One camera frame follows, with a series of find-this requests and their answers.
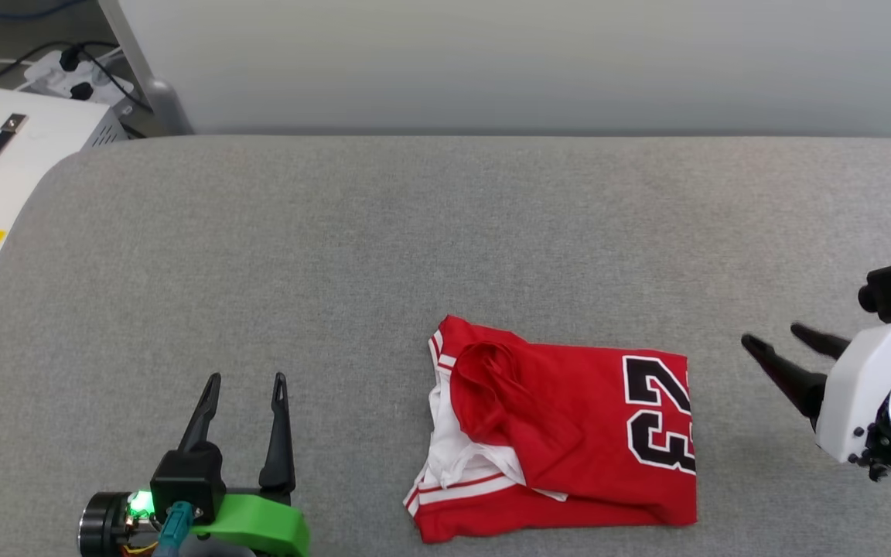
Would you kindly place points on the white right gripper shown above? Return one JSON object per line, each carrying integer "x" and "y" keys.
{"x": 855, "y": 402}

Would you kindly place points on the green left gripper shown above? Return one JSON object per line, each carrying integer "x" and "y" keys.
{"x": 260, "y": 526}

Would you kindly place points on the red and white basketball jersey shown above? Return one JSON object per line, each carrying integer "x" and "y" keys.
{"x": 569, "y": 418}

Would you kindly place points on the grey partition foot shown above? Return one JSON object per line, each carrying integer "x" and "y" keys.
{"x": 167, "y": 108}

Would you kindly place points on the white equipment box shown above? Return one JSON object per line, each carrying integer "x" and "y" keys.
{"x": 35, "y": 147}

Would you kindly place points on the black power plug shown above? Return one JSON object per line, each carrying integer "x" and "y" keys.
{"x": 81, "y": 91}
{"x": 69, "y": 59}

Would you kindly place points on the white power strip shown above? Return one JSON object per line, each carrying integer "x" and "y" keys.
{"x": 101, "y": 77}

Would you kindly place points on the white partition panel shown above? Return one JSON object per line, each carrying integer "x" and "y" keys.
{"x": 492, "y": 62}

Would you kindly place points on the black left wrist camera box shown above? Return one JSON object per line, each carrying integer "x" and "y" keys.
{"x": 186, "y": 476}

